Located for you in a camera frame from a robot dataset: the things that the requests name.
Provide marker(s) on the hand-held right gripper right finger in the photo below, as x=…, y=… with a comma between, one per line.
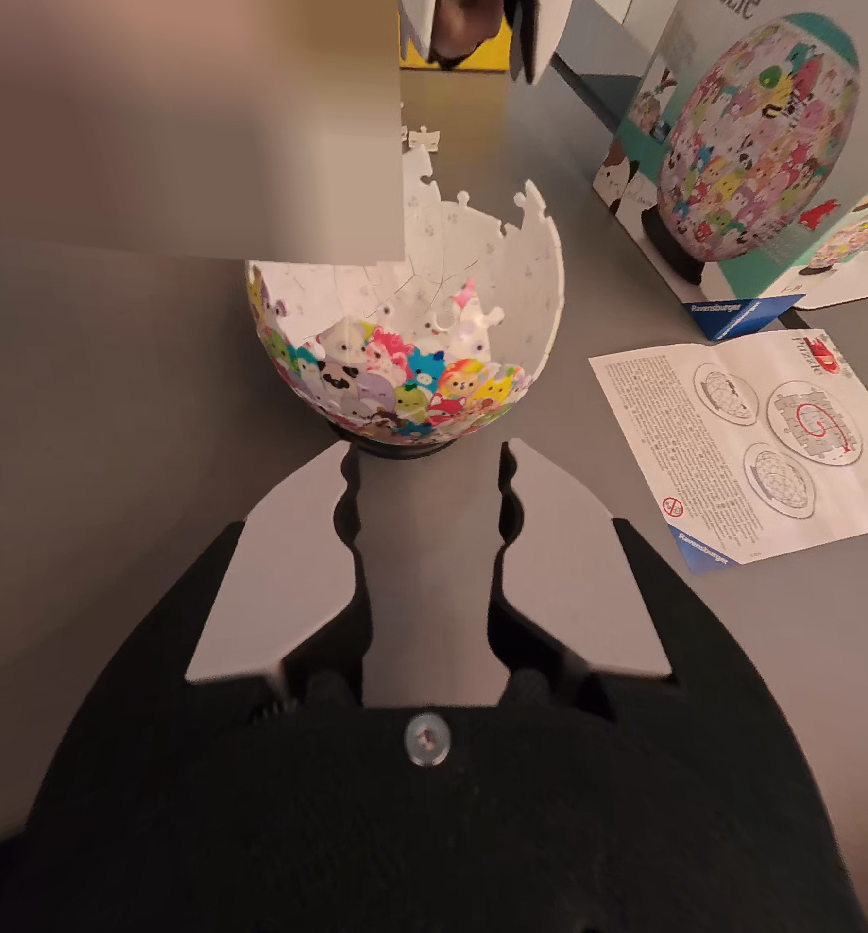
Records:
x=587, y=583

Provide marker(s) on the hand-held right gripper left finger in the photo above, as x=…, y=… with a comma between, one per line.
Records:
x=273, y=583

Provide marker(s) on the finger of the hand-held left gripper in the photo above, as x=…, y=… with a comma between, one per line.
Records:
x=418, y=18
x=547, y=29

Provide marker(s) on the black puzzle ball stand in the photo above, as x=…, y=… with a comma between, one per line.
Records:
x=404, y=450

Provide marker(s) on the jagged colourful puzzle ball bowl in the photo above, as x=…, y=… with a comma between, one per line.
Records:
x=404, y=379

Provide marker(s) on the white puzzle piece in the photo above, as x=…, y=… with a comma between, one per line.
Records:
x=424, y=137

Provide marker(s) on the puzzle ball box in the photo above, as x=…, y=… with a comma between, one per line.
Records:
x=754, y=146

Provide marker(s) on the person's left hand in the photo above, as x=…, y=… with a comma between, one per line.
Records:
x=466, y=29

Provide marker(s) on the yellow plastic bin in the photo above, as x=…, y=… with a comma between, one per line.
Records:
x=493, y=58

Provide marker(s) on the folded instruction sheet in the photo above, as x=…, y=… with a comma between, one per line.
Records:
x=696, y=452

